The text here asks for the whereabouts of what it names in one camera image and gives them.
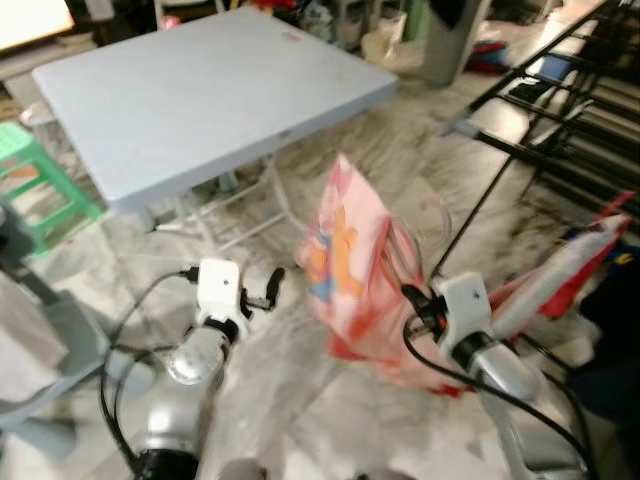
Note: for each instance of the pink printed garment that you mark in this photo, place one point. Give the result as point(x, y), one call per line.
point(350, 260)

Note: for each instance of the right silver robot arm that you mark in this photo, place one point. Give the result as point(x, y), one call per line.
point(500, 370)

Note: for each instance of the red and white garment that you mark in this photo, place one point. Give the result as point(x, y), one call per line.
point(560, 275)

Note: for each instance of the grey right robot leg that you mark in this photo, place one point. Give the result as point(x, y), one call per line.
point(378, 476)

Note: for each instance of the grey robot leg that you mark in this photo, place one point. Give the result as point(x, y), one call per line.
point(378, 476)
point(245, 470)

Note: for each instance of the grey left robot leg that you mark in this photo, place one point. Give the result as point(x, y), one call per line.
point(245, 470)

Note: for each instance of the person in dark clothes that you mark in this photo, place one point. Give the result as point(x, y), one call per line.
point(610, 340)

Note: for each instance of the light blue plastic chair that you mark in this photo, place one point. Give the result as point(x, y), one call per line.
point(70, 330)

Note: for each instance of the grey folding table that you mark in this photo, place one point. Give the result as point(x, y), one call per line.
point(210, 100)

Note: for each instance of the black metal drying rack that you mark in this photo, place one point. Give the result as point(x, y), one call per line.
point(590, 175)

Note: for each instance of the cream plastic bucket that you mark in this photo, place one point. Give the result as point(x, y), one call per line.
point(383, 48)

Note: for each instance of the green plastic stool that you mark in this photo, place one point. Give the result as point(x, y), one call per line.
point(30, 150)

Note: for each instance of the television with bright screen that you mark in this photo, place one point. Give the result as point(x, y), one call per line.
point(30, 22)

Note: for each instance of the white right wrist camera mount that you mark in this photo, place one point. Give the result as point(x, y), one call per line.
point(465, 305)

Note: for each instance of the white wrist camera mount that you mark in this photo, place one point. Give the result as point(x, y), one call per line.
point(465, 305)
point(218, 285)

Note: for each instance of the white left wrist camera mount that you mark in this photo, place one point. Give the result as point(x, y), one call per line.
point(218, 285)

